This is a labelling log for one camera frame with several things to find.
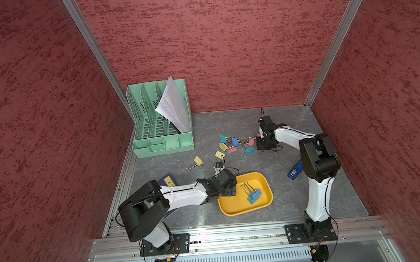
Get teal binder clip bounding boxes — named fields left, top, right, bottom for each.
left=220, top=135, right=227, bottom=143
left=241, top=183, right=256, bottom=204
left=245, top=146, right=255, bottom=155

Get yellow plastic tray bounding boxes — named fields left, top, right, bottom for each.
left=218, top=172, right=273, bottom=217

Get teal binder clip bottom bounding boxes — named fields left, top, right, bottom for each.
left=241, top=183, right=256, bottom=204

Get blue binder clip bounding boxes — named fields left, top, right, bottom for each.
left=232, top=138, right=239, bottom=147
left=242, top=182, right=262, bottom=200

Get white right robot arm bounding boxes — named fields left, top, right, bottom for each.
left=256, top=120, right=340, bottom=237

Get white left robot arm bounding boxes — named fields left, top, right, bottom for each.
left=118, top=169, right=238, bottom=253

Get pink binder clip middle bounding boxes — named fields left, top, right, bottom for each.
left=248, top=138, right=256, bottom=147

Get pink binder clip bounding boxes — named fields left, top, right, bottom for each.
left=248, top=138, right=256, bottom=147
left=227, top=146, right=237, bottom=154

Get yellow binder clip middle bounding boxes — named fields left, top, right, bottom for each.
left=215, top=151, right=225, bottom=160

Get yellow binder clip far left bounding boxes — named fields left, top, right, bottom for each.
left=187, top=156, right=204, bottom=172

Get blue binder clip in pile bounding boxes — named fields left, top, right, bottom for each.
left=232, top=138, right=239, bottom=147

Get pink binder clip lower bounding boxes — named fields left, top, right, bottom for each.
left=227, top=146, right=237, bottom=154

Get yellow binder clip in pile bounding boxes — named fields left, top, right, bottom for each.
left=219, top=142, right=228, bottom=152

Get blue stapler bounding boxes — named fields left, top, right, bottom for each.
left=287, top=161, right=303, bottom=180

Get dark blue notebook yellow label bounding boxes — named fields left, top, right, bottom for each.
left=157, top=173, right=178, bottom=218

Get green plastic file organizer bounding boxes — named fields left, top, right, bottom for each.
left=126, top=81, right=195, bottom=158

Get white paper stack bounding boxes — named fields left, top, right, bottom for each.
left=155, top=77, right=191, bottom=133

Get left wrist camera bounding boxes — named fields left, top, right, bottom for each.
left=214, top=156, right=226, bottom=175

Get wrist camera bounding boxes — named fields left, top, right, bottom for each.
left=214, top=156, right=226, bottom=175
left=258, top=108, right=276, bottom=137

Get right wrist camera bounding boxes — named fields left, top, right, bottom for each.
left=258, top=108, right=276, bottom=137

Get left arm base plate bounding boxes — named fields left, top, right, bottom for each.
left=139, top=233, right=191, bottom=257

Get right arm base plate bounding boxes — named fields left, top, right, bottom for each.
left=284, top=218, right=337, bottom=245

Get aluminium front rail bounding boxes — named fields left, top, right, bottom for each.
left=86, top=210, right=390, bottom=262

